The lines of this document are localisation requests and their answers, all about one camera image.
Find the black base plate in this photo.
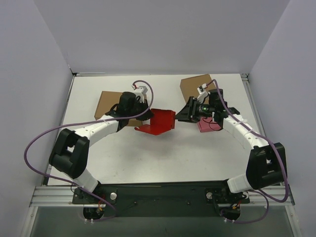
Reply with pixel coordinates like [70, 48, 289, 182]
[72, 181, 250, 218]

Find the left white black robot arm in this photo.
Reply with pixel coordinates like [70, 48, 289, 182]
[49, 92, 153, 203]

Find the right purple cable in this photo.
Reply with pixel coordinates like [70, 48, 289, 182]
[203, 79, 290, 223]

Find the left brown cardboard box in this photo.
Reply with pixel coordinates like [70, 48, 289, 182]
[93, 90, 141, 127]

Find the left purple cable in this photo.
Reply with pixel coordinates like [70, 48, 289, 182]
[24, 79, 155, 222]

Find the aluminium frame rail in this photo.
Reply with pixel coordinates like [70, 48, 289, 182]
[30, 186, 295, 207]

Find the right brown cardboard box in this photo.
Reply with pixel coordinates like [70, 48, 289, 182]
[180, 74, 211, 103]

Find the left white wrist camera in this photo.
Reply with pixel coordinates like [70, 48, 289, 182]
[132, 84, 148, 103]

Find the pink paper box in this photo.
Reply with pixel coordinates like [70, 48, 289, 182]
[197, 117, 222, 133]

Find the purple cable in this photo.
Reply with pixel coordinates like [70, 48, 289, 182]
[203, 79, 290, 223]
[24, 79, 155, 222]

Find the red paper box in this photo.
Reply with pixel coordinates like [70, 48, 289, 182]
[134, 109, 176, 136]

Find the brown cardboard box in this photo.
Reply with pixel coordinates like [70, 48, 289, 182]
[93, 90, 141, 127]
[180, 74, 211, 103]

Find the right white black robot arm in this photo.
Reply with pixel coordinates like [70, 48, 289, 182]
[175, 89, 287, 193]

